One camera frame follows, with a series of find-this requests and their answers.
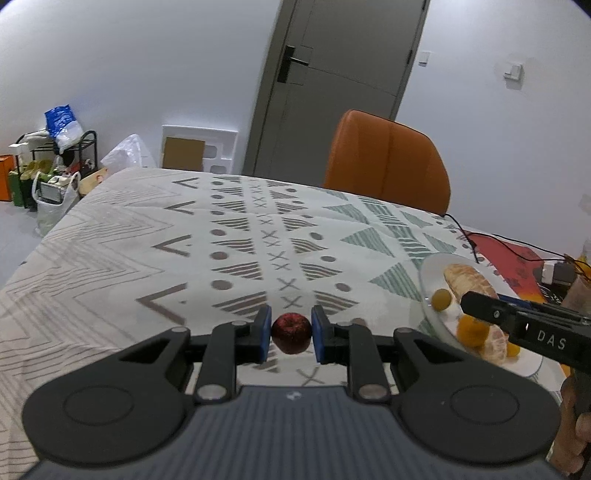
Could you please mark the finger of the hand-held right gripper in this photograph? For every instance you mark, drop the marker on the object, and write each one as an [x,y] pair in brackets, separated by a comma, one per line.
[489,311]

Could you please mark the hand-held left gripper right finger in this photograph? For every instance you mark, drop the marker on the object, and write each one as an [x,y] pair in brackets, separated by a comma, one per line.
[317,334]

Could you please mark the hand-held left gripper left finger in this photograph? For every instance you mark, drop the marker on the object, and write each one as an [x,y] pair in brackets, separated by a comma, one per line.
[264,332]

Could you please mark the small red apple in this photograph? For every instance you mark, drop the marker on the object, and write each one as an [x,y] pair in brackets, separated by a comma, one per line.
[291,330]

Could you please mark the large orange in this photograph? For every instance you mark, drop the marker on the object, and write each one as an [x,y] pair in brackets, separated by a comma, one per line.
[471,332]

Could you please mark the peeled pink pomelo segment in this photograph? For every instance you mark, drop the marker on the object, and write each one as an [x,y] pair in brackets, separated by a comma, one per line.
[494,344]

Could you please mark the peeled large pomelo segment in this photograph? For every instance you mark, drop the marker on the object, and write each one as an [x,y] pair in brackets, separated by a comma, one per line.
[466,281]

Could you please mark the small yellow citrus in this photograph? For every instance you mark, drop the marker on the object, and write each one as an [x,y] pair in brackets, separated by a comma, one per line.
[512,349]

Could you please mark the yellow-green round fruit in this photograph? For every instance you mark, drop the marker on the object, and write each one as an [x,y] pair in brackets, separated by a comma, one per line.
[441,299]

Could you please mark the white plate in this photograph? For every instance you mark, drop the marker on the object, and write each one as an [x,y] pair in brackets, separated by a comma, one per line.
[429,286]

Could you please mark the person's right hand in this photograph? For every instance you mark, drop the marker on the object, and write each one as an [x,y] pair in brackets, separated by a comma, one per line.
[575,443]

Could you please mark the red mat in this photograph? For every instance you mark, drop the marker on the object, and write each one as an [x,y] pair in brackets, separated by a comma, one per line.
[508,258]

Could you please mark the grey power adapter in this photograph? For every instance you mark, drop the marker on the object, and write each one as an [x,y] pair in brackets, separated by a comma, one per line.
[556,272]

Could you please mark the orange chair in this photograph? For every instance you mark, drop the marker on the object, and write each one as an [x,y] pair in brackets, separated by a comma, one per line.
[388,161]

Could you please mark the white foam packaging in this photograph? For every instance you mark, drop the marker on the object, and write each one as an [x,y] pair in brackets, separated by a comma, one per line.
[221,147]

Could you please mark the brown cardboard sheet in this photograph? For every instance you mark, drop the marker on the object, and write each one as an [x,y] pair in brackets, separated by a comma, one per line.
[184,153]

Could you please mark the large white plastic bag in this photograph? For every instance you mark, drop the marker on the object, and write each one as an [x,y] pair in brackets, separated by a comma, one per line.
[124,152]

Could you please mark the tan paper bag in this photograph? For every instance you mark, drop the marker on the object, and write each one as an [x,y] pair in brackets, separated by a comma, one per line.
[92,181]

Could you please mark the white plastic bag with box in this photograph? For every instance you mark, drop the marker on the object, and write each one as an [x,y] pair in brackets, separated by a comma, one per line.
[51,203]

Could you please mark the black metal rack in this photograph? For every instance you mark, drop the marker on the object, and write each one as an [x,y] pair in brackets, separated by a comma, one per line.
[90,147]

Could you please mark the green box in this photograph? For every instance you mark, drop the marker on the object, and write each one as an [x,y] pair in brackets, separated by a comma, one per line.
[18,187]

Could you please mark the blue and white plastic bag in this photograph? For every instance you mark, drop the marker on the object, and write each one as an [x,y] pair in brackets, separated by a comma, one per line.
[62,124]

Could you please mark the orange box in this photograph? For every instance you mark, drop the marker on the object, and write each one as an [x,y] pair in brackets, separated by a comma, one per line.
[4,177]

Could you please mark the white flat box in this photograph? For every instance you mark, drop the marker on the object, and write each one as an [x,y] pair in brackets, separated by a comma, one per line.
[23,146]

